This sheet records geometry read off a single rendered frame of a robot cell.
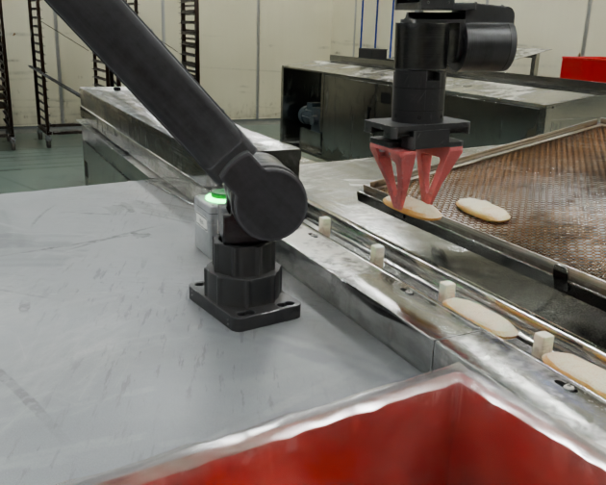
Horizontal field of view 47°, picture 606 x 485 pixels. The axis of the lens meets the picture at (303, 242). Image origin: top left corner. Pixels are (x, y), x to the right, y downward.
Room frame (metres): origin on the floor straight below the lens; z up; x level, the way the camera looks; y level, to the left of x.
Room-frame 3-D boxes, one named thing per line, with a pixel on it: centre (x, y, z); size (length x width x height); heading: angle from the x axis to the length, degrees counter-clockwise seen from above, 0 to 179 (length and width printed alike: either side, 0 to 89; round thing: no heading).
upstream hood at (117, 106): (1.74, 0.37, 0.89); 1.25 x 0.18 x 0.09; 27
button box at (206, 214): (0.94, 0.11, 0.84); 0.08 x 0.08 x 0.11; 27
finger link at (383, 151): (0.77, -0.12, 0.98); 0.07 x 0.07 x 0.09; 26
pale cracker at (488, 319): (0.65, -0.18, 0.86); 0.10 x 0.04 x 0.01; 27
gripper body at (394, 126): (0.78, -0.12, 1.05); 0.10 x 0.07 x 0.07; 116
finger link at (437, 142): (0.78, -0.13, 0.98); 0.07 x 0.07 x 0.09; 26
